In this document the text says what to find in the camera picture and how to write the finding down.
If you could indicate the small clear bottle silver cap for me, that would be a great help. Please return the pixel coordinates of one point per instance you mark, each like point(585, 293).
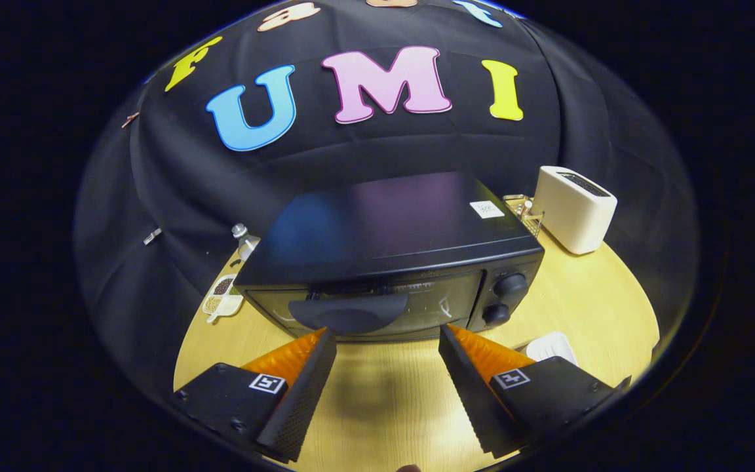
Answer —
point(245, 242)

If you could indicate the white bread toaster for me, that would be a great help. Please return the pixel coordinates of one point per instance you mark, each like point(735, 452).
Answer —
point(574, 213)

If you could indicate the black toaster oven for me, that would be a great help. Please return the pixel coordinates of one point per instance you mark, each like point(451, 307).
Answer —
point(384, 223)

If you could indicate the small white tray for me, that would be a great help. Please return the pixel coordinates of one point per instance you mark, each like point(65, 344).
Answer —
point(551, 346)

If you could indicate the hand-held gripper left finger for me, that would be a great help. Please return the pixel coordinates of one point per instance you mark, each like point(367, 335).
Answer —
point(299, 403)

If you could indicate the black backdrop cloth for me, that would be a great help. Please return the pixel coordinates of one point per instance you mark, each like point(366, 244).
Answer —
point(154, 183)

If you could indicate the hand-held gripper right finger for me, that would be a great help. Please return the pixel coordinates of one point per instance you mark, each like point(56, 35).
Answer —
point(472, 400)

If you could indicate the copper cloth clip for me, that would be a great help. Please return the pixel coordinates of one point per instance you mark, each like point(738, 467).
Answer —
point(130, 119)

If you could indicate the small silver clip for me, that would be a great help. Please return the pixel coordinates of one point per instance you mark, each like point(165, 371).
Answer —
point(152, 236)

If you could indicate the leaf-shaped dish with seeds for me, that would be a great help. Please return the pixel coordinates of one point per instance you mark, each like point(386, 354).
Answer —
point(222, 296)

